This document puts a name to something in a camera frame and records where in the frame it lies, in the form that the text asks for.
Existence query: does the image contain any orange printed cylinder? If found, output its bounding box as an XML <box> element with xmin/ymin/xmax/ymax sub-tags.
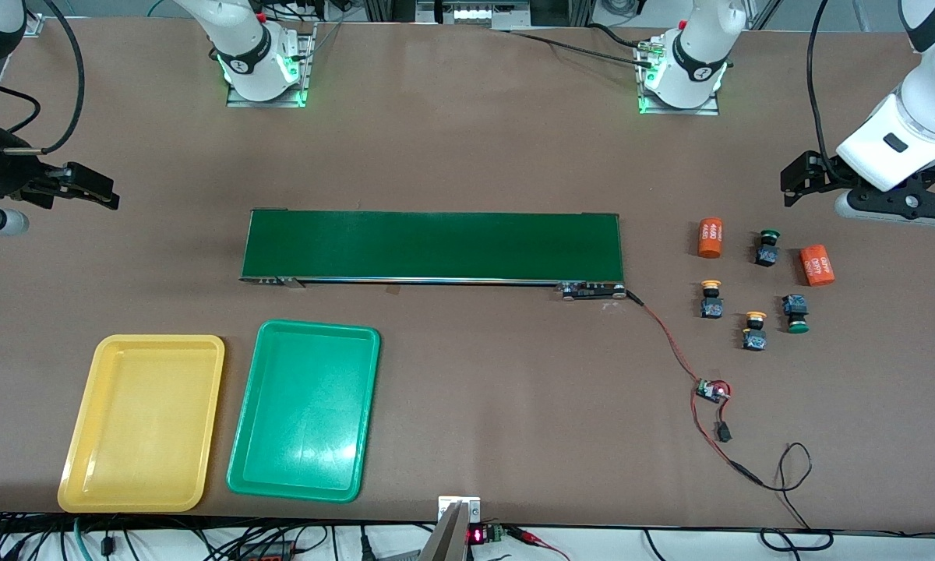
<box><xmin>697</xmin><ymin>217</ymin><xmax>726</xmax><ymax>258</ymax></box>
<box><xmin>799</xmin><ymin>245</ymin><xmax>836</xmax><ymax>287</ymax></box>

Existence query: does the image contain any yellow plastic tray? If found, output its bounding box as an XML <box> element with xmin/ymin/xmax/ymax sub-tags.
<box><xmin>57</xmin><ymin>334</ymin><xmax>226</xmax><ymax>513</ymax></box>

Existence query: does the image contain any green plastic tray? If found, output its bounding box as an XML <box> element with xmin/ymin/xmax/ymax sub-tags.
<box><xmin>226</xmin><ymin>319</ymin><xmax>381</xmax><ymax>504</ymax></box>

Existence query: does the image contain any green conveyor belt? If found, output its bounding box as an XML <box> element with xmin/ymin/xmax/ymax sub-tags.
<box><xmin>239</xmin><ymin>208</ymin><xmax>629</xmax><ymax>303</ymax></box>

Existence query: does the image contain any red clip lead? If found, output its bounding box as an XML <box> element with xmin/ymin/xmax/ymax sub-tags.
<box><xmin>506</xmin><ymin>527</ymin><xmax>570</xmax><ymax>561</ymax></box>

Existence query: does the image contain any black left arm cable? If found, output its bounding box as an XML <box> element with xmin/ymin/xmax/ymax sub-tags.
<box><xmin>806</xmin><ymin>0</ymin><xmax>838</xmax><ymax>176</ymax></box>

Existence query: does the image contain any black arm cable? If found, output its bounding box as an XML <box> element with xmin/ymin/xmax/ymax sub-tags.
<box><xmin>0</xmin><ymin>0</ymin><xmax>86</xmax><ymax>155</ymax></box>
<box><xmin>806</xmin><ymin>0</ymin><xmax>838</xmax><ymax>176</ymax></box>

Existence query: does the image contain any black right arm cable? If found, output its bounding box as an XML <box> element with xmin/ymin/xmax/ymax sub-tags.
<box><xmin>0</xmin><ymin>0</ymin><xmax>86</xmax><ymax>155</ymax></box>

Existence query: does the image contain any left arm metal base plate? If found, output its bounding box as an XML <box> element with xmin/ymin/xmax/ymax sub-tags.
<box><xmin>637</xmin><ymin>39</ymin><xmax>722</xmax><ymax>116</ymax></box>

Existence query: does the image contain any red black wire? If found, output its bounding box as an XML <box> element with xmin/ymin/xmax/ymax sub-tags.
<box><xmin>626</xmin><ymin>290</ymin><xmax>764</xmax><ymax>488</ymax></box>

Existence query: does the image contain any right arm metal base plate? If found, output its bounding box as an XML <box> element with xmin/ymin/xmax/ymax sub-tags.
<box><xmin>226</xmin><ymin>22</ymin><xmax>317</xmax><ymax>108</ymax></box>

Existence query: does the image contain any black cable on table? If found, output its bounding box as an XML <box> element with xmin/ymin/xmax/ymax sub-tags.
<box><xmin>487</xmin><ymin>23</ymin><xmax>659</xmax><ymax>71</ymax></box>

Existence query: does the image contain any thin black cable loop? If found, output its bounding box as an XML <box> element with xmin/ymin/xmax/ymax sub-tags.
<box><xmin>736</xmin><ymin>443</ymin><xmax>834</xmax><ymax>551</ymax></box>

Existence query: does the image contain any teal cable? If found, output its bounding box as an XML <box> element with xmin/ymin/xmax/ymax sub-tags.
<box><xmin>70</xmin><ymin>518</ymin><xmax>98</xmax><ymax>561</ymax></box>

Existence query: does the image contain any aluminium frame rail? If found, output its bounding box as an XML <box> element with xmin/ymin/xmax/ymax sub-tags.
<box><xmin>417</xmin><ymin>0</ymin><xmax>531</xmax><ymax>26</ymax></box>

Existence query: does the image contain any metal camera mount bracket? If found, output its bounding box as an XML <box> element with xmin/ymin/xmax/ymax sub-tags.
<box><xmin>417</xmin><ymin>496</ymin><xmax>482</xmax><ymax>561</ymax></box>

